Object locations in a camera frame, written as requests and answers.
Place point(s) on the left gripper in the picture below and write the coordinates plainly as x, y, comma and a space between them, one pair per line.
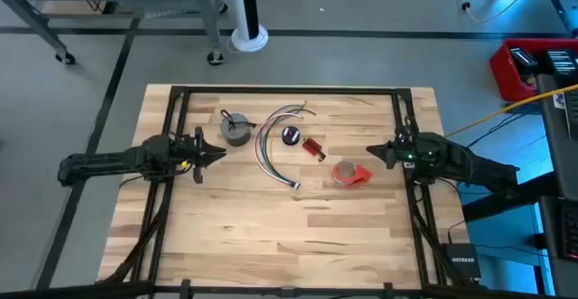
187, 152

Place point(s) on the black table frame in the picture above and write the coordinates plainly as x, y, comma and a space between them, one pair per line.
289, 90

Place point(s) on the black labelled device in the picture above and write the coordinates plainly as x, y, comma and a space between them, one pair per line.
562, 62
524, 60

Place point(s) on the red plastic bin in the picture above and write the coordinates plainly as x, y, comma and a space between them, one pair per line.
501, 68

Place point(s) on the red tape dispenser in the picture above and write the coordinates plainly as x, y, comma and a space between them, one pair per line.
363, 175

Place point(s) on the red finned heat sink module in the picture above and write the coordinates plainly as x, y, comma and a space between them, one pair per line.
311, 146

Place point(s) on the black desk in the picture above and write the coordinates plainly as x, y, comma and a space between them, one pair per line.
557, 154

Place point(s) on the white and black column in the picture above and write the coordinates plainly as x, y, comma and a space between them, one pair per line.
237, 1

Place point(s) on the black rig beam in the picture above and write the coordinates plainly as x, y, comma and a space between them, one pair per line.
289, 292

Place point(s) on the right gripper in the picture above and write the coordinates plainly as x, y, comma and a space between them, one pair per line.
404, 147

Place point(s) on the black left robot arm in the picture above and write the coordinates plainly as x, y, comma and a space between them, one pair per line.
113, 161

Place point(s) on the black Netgear switch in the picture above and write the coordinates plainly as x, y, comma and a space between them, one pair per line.
463, 260

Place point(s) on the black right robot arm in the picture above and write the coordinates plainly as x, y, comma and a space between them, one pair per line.
465, 163

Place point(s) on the black keyboard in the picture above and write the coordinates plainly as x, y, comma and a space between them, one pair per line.
570, 233

